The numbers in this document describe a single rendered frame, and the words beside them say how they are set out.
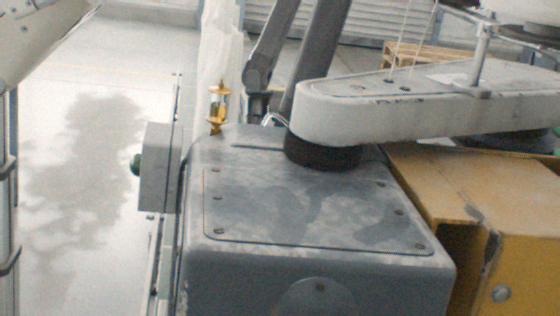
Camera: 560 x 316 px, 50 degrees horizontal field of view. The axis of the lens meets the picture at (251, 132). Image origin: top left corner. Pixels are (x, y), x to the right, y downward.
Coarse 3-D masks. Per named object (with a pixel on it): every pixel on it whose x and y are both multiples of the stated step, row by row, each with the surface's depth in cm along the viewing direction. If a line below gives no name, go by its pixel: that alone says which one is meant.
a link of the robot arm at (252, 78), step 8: (248, 72) 139; (256, 72) 139; (248, 80) 139; (256, 80) 139; (248, 88) 139; (256, 88) 138; (272, 96) 140; (280, 96) 139; (272, 104) 138; (280, 104) 138; (272, 120) 140
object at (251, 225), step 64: (256, 128) 74; (192, 192) 57; (256, 192) 58; (320, 192) 59; (384, 192) 62; (192, 256) 48; (256, 256) 48; (320, 256) 49; (384, 256) 50; (448, 256) 52
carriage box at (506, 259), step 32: (448, 160) 74; (480, 160) 75; (512, 160) 77; (544, 160) 79; (480, 192) 66; (512, 192) 67; (544, 192) 68; (448, 224) 65; (512, 224) 59; (544, 224) 60; (480, 256) 58; (512, 256) 57; (544, 256) 58; (480, 288) 58; (512, 288) 59; (544, 288) 59
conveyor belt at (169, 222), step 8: (168, 216) 244; (168, 224) 238; (168, 232) 232; (168, 240) 227; (168, 248) 221; (168, 256) 216; (160, 264) 211; (168, 264) 212; (160, 272) 207; (168, 272) 207; (160, 280) 202; (160, 288) 198; (160, 296) 194
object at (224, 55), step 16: (224, 16) 292; (224, 32) 295; (240, 32) 266; (208, 48) 281; (224, 48) 252; (240, 48) 262; (208, 64) 274; (224, 64) 254; (240, 64) 266; (208, 80) 262; (224, 80) 258; (240, 80) 269; (208, 96) 263; (208, 128) 268
